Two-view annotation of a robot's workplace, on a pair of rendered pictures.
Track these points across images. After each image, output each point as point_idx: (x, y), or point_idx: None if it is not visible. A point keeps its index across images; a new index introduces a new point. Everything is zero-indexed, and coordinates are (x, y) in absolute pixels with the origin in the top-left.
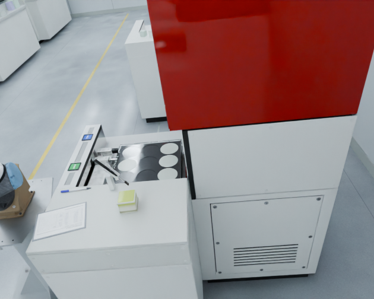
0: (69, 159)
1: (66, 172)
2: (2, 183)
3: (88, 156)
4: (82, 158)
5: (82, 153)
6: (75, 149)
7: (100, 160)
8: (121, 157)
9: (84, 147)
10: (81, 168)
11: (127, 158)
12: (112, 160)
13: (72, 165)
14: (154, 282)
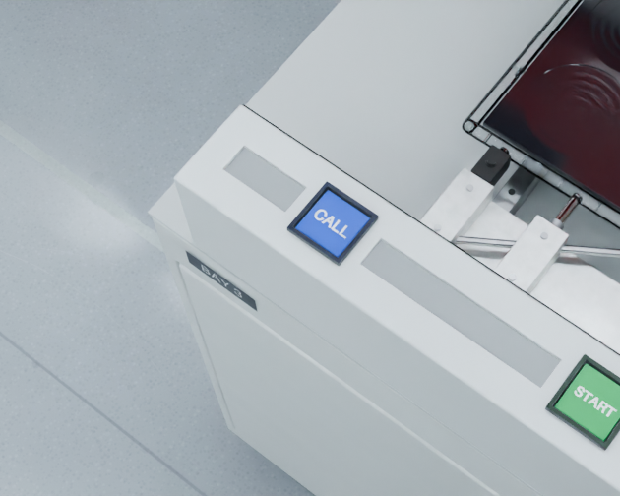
0: (490, 400)
1: (609, 463)
2: None
3: (539, 302)
4: (538, 336)
5: (476, 312)
6: (405, 335)
7: (540, 270)
8: (593, 168)
9: (416, 282)
10: None
11: None
12: (566, 219)
13: (570, 407)
14: None
